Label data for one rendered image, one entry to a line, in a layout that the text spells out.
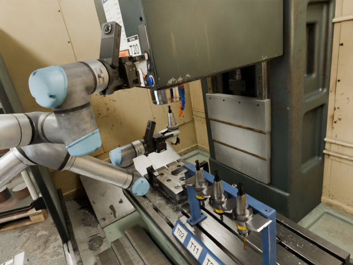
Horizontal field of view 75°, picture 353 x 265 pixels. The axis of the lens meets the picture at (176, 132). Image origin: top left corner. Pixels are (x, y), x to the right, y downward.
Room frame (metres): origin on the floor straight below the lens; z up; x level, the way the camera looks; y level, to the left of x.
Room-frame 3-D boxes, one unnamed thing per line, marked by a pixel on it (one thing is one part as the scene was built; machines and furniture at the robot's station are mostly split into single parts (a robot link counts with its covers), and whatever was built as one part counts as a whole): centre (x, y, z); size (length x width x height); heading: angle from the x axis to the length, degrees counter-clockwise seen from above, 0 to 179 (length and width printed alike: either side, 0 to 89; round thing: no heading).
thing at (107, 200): (1.70, 0.34, 0.75); 0.89 x 0.67 x 0.26; 119
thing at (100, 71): (0.56, 0.17, 1.72); 0.08 x 0.05 x 0.08; 59
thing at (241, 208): (0.59, -0.17, 1.26); 0.04 x 0.04 x 0.07
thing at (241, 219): (0.59, -0.17, 1.21); 0.06 x 0.06 x 0.03
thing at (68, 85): (0.49, 0.21, 1.71); 0.11 x 0.08 x 0.09; 149
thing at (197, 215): (0.95, -0.03, 1.05); 0.10 x 0.05 x 0.30; 119
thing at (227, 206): (0.64, -0.14, 1.21); 0.07 x 0.05 x 0.01; 119
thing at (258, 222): (0.54, -0.19, 1.21); 0.07 x 0.05 x 0.01; 119
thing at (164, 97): (1.12, 0.01, 1.57); 0.16 x 0.16 x 0.12
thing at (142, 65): (0.71, 0.06, 1.71); 0.09 x 0.03 x 0.06; 149
